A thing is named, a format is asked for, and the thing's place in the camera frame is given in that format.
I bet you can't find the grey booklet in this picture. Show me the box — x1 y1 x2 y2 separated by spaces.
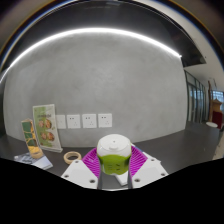
13 152 54 171

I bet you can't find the white wall socket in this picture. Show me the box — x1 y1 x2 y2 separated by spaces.
97 112 113 128
66 114 82 130
81 113 98 129

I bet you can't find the glass window wall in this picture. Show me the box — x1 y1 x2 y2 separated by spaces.
184 69 224 125

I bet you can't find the curved ceiling light strip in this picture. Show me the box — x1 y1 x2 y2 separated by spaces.
0 27 183 84

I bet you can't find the beige tape roll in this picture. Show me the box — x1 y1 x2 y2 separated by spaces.
63 151 83 165
29 146 45 160

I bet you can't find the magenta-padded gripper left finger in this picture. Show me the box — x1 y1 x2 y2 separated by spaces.
60 147 116 191

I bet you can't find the small yellow-green sign card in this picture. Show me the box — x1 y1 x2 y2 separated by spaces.
20 118 43 158

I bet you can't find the large acrylic menu stand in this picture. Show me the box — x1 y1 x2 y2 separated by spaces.
32 103 64 153

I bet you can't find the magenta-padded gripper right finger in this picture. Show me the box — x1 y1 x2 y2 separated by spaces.
114 145 170 191

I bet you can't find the green and white charger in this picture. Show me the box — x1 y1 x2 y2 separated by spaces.
96 133 132 176

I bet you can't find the white wall switch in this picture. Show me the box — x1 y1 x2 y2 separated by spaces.
55 114 67 130

